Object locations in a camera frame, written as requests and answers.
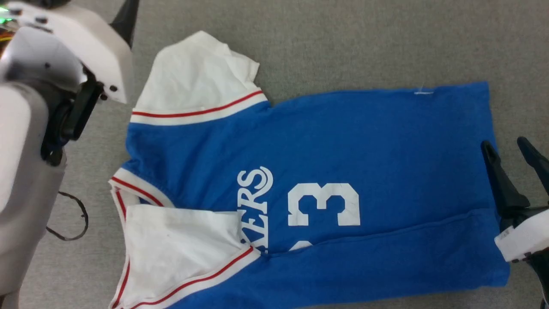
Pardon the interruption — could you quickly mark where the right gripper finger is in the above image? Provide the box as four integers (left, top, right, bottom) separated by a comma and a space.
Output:
480, 140, 531, 218
517, 136, 549, 196

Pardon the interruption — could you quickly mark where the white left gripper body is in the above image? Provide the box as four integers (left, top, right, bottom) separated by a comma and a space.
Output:
0, 2, 133, 104

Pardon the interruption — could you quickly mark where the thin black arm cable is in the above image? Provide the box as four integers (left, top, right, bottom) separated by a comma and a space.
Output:
45, 191, 89, 241

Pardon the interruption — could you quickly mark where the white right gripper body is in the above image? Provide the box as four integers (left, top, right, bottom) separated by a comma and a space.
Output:
495, 208, 549, 263

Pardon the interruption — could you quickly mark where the grey fabric sofa seat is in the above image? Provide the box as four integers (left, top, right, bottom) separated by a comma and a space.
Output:
0, 0, 549, 309

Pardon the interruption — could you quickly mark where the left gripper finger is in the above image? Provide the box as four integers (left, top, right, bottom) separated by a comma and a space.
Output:
109, 0, 140, 48

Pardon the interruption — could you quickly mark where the blue and white jersey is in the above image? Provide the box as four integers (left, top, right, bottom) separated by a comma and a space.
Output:
107, 30, 511, 309

